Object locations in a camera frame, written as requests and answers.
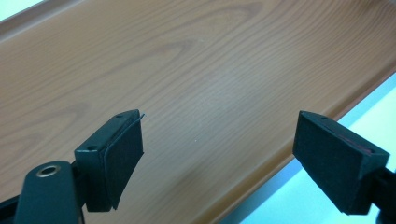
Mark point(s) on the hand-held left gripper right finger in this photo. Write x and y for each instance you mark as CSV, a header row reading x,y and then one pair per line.
x,y
333,161

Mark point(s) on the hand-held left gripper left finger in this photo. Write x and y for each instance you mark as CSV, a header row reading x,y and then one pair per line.
x,y
106,165

